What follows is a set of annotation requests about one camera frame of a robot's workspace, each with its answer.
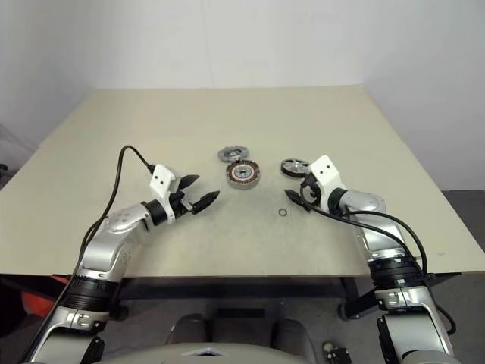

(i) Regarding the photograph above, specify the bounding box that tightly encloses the motor stator with copper windings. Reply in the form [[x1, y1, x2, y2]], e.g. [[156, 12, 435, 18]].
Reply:
[[226, 160, 263, 190]]

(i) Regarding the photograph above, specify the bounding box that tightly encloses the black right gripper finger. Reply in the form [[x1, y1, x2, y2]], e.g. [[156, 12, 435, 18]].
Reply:
[[284, 189, 306, 209]]

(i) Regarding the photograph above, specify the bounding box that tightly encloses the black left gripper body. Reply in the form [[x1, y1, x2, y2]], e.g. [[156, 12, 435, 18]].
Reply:
[[169, 185, 196, 220]]

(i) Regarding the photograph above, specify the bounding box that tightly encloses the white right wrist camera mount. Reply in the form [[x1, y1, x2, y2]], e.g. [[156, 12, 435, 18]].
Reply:
[[305, 154, 343, 210]]

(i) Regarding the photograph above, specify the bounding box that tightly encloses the red object under table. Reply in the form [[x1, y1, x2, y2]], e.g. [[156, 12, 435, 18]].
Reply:
[[20, 275, 61, 316]]

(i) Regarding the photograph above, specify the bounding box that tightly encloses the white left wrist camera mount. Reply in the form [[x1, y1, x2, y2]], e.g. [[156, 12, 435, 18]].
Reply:
[[149, 164, 186, 225]]

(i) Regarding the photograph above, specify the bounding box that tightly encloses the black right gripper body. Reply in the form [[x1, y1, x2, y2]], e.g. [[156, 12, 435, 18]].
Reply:
[[299, 174, 324, 212]]

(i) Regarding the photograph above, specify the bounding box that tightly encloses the black rotor with silver spokes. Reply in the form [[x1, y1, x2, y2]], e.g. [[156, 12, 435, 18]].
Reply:
[[280, 156, 311, 179]]

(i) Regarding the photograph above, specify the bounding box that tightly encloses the small black device on floor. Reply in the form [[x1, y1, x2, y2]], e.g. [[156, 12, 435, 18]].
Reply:
[[321, 340, 355, 364]]

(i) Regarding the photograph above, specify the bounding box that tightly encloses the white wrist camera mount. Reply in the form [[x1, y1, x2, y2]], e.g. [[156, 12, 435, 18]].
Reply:
[[305, 154, 343, 210], [149, 164, 186, 225]]

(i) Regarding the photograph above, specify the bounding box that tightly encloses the dark rounded shape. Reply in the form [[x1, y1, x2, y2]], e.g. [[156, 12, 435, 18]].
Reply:
[[171, 313, 208, 347]]

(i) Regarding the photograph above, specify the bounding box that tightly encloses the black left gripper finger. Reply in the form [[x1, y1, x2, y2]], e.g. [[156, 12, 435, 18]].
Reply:
[[177, 174, 201, 191], [192, 190, 221, 215]]

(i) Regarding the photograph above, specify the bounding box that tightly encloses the black table frame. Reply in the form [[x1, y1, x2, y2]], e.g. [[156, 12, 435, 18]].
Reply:
[[0, 271, 485, 323]]

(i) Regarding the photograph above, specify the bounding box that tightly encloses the grey robot torso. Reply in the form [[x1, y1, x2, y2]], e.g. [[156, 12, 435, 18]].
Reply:
[[149, 340, 342, 364]]

